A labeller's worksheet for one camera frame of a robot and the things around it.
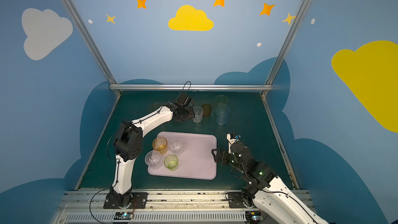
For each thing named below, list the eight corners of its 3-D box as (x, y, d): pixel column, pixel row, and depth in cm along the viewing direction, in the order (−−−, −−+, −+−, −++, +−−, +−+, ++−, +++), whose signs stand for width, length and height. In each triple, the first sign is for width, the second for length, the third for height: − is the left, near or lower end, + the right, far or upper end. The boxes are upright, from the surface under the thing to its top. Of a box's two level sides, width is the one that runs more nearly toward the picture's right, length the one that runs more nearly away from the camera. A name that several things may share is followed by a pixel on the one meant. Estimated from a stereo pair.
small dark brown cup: (203, 120, 109) (203, 112, 102) (202, 112, 114) (202, 104, 106) (211, 119, 109) (212, 111, 102) (210, 111, 114) (211, 103, 107)
